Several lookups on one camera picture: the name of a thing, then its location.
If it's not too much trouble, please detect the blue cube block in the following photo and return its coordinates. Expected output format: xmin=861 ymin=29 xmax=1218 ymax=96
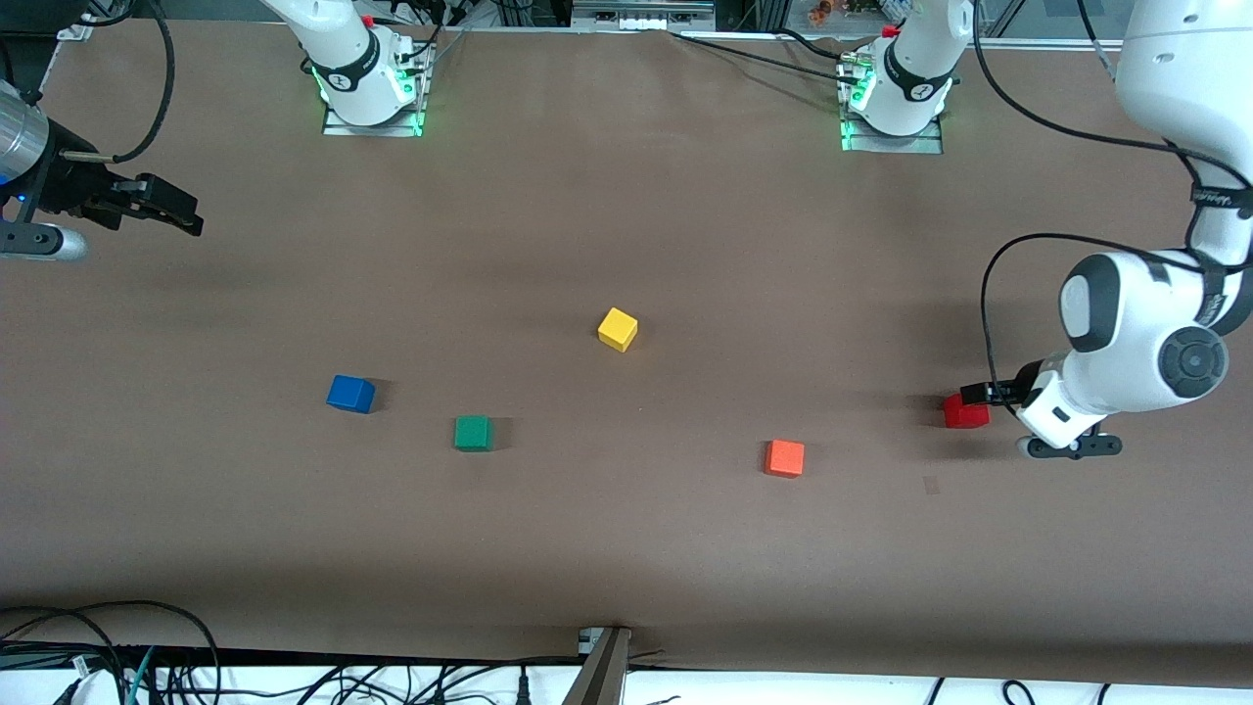
xmin=326 ymin=375 xmax=377 ymax=414

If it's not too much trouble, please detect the yellow cube block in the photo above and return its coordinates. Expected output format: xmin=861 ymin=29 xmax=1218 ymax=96
xmin=597 ymin=307 xmax=639 ymax=353

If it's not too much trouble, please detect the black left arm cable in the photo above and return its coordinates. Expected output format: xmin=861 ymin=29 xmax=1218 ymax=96
xmin=972 ymin=0 xmax=1253 ymax=395

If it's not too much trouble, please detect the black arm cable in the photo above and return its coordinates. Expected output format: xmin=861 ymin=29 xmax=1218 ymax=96
xmin=59 ymin=0 xmax=178 ymax=165
xmin=972 ymin=0 xmax=1253 ymax=395

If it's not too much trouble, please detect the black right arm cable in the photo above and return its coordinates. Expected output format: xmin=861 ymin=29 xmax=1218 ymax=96
xmin=59 ymin=0 xmax=178 ymax=165

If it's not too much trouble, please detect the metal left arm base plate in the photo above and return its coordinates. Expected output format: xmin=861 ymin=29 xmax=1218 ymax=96
xmin=839 ymin=54 xmax=946 ymax=155

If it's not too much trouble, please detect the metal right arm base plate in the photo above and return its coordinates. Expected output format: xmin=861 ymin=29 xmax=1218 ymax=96
xmin=321 ymin=44 xmax=433 ymax=138

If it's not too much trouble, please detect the black looped cable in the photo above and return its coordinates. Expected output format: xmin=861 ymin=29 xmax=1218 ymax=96
xmin=0 ymin=599 xmax=222 ymax=705

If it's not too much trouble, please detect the black base power cable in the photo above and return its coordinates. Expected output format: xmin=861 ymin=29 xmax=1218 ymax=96
xmin=671 ymin=29 xmax=867 ymax=85

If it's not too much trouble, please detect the green cable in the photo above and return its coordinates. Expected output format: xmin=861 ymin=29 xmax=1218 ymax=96
xmin=125 ymin=646 xmax=159 ymax=705

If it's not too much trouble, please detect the black edge rail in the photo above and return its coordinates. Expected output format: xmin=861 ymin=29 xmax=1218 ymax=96
xmin=0 ymin=641 xmax=588 ymax=670

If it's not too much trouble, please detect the aluminium frame profile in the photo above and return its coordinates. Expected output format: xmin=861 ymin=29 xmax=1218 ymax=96
xmin=571 ymin=0 xmax=718 ymax=31

